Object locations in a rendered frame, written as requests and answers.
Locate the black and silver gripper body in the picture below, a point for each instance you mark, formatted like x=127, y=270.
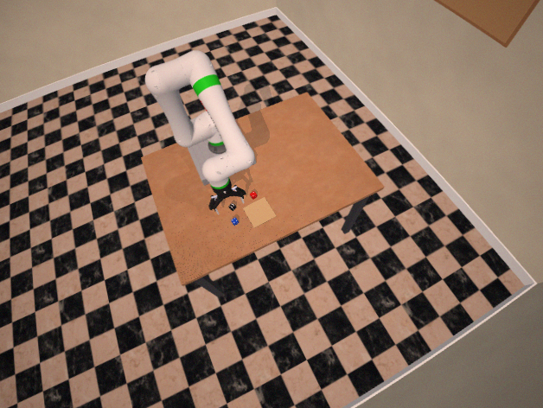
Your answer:
x=225, y=195

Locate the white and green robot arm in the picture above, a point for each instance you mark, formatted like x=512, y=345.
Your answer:
x=196, y=69

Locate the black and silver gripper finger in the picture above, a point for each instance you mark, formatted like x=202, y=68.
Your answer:
x=238, y=192
x=215, y=202

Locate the tan square mat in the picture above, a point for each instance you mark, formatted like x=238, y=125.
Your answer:
x=259, y=212

